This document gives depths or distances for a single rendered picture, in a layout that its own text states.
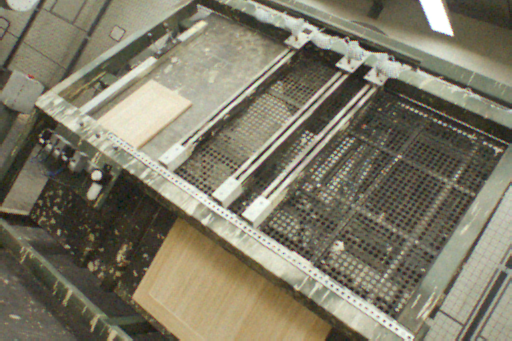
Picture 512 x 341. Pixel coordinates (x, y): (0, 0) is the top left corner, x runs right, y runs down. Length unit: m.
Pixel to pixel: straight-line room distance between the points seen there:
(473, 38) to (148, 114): 5.69
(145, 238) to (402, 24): 6.07
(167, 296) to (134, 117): 0.92
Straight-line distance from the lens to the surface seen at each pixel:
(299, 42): 2.92
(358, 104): 2.61
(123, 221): 2.78
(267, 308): 2.35
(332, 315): 2.01
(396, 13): 8.15
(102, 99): 2.88
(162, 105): 2.77
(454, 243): 2.22
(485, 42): 7.65
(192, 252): 2.52
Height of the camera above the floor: 1.21
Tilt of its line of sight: level
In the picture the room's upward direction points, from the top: 30 degrees clockwise
